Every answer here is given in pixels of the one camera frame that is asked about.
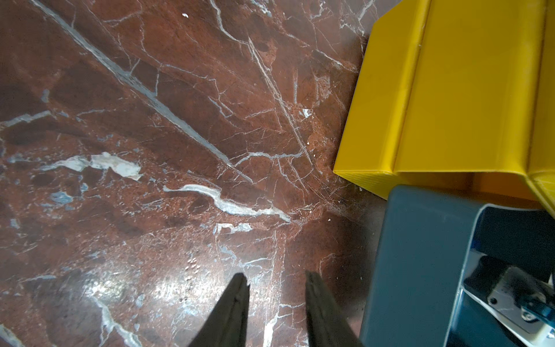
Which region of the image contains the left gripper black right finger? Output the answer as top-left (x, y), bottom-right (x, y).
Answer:
top-left (305, 271), bottom-right (363, 346)

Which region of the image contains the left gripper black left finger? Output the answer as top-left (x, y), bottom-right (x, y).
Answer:
top-left (189, 273), bottom-right (250, 347)

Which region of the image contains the blue drawer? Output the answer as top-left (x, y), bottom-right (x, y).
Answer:
top-left (360, 186), bottom-right (554, 346)

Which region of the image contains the yellow drawer cabinet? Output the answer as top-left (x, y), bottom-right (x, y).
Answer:
top-left (334, 1), bottom-right (554, 212)

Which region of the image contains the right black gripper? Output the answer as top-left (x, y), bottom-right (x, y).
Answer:
top-left (462, 254), bottom-right (554, 334)

